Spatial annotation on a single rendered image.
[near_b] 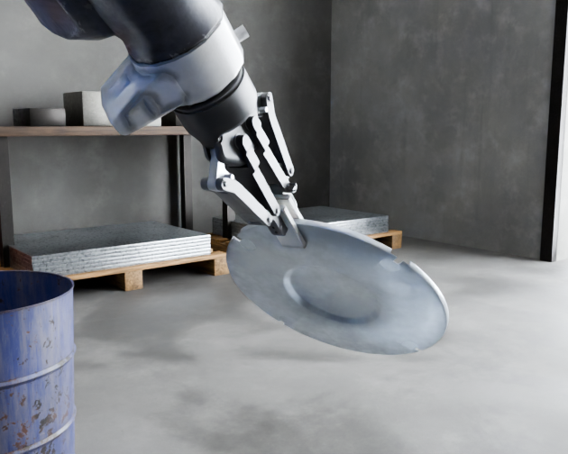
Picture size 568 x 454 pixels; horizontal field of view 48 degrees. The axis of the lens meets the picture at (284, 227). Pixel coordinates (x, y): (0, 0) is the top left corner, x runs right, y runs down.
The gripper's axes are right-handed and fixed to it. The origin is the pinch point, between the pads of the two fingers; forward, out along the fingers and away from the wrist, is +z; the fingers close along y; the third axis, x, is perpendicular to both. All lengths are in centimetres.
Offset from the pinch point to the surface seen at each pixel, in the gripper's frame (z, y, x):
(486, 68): 237, 315, 68
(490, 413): 142, 38, 4
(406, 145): 291, 296, 132
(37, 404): 52, -15, 78
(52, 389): 53, -10, 78
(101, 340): 132, 33, 154
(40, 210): 173, 127, 303
